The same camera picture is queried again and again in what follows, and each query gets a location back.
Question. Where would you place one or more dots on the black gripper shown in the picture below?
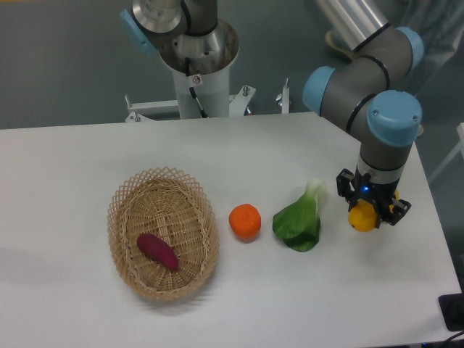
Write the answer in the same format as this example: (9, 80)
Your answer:
(376, 187)

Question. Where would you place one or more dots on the yellow mango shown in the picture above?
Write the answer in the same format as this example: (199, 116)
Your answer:
(362, 217)

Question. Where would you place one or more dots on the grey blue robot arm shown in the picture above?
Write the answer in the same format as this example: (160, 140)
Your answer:
(359, 98)

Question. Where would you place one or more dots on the woven wicker basket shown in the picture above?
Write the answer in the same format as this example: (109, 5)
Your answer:
(170, 205)

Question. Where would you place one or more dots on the green bok choy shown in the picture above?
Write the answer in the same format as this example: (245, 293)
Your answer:
(298, 225)

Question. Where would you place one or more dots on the orange tangerine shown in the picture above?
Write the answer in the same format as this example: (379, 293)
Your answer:
(245, 222)

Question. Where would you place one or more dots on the black device at table edge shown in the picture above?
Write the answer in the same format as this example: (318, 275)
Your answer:
(451, 306)

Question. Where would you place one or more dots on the purple sweet potato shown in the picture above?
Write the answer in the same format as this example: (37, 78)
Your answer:
(157, 249)

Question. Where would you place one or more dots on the white frame at right edge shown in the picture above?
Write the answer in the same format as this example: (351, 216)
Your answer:
(456, 150)

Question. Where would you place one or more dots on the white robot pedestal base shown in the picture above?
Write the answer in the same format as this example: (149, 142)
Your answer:
(200, 67)

